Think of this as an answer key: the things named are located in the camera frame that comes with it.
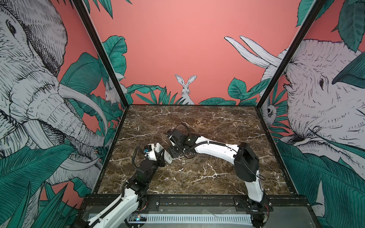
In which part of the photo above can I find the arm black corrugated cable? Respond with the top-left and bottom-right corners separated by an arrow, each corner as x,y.
175,122 -> 191,137
132,146 -> 145,169

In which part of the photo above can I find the black frame post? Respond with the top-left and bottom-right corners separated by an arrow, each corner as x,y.
256,0 -> 326,109
72,0 -> 129,109

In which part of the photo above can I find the left black frame post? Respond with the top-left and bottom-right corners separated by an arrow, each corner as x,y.
72,0 -> 129,109

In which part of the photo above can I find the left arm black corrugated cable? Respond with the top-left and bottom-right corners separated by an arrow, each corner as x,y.
132,146 -> 145,169

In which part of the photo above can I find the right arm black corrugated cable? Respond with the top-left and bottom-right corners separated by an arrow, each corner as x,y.
175,122 -> 191,137

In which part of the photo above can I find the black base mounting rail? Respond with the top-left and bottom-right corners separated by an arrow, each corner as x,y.
85,194 -> 309,213

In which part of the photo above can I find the white remote control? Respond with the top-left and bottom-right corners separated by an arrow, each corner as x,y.
155,142 -> 173,164

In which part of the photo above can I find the white ribbed cable duct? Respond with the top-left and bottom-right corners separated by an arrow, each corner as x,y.
113,213 -> 253,226

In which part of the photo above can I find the right black frame post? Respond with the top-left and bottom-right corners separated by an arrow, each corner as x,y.
256,0 -> 326,109

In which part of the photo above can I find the small green circuit board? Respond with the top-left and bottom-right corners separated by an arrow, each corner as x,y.
129,214 -> 148,223

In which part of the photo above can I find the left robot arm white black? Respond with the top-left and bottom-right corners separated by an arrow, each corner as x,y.
71,151 -> 173,228

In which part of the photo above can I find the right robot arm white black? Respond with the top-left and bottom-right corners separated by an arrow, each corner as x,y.
166,130 -> 270,212

